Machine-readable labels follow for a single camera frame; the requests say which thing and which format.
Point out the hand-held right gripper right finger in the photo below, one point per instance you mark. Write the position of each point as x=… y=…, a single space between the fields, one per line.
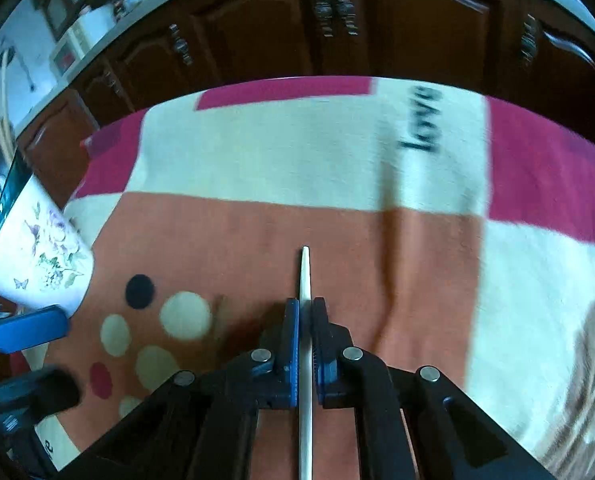
x=321 y=355

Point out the grey kitchen countertop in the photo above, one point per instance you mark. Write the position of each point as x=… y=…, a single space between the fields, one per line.
x=127 y=25

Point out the brown wooden kitchen cabinet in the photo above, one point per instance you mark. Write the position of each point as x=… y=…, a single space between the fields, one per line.
x=257 y=25

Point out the printed blanket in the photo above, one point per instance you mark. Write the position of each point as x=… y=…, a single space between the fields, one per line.
x=327 y=160

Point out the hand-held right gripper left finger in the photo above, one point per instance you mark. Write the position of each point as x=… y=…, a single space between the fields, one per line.
x=291 y=355

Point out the white microwave oven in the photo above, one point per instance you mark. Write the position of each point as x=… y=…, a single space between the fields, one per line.
x=72 y=52

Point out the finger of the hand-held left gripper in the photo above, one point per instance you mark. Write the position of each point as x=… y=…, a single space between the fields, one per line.
x=37 y=390
x=27 y=332

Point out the wooden chopstick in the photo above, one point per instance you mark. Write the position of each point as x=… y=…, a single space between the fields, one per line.
x=305 y=310

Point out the floral white cup teal inside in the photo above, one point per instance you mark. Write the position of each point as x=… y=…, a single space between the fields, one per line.
x=42 y=250

